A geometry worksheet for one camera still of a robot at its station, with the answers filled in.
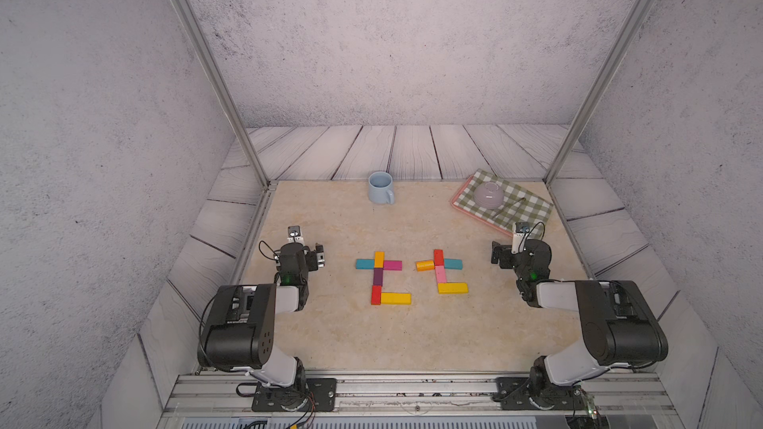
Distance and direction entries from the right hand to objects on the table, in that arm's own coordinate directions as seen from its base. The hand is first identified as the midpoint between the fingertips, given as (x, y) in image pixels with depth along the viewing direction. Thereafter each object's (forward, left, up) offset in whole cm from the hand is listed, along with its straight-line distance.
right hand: (513, 240), depth 94 cm
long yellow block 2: (-13, +20, -7) cm, 24 cm away
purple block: (-9, +42, -5) cm, 44 cm away
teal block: (-5, +47, -5) cm, 47 cm away
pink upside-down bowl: (+22, +2, -3) cm, 22 cm away
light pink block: (-9, +23, -6) cm, 25 cm away
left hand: (-2, +65, +1) cm, 65 cm away
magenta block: (-5, +38, -7) cm, 39 cm away
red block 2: (-2, +23, -6) cm, 24 cm away
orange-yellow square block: (-4, +42, -5) cm, 43 cm away
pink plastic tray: (+15, +10, -5) cm, 19 cm away
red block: (-15, +43, -6) cm, 46 cm away
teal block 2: (-4, +18, -7) cm, 20 cm away
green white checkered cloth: (+21, -9, -7) cm, 23 cm away
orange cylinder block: (-5, +28, -6) cm, 29 cm away
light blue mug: (+26, +43, -1) cm, 50 cm away
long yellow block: (-16, +39, -6) cm, 43 cm away
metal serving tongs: (+23, -11, -7) cm, 27 cm away
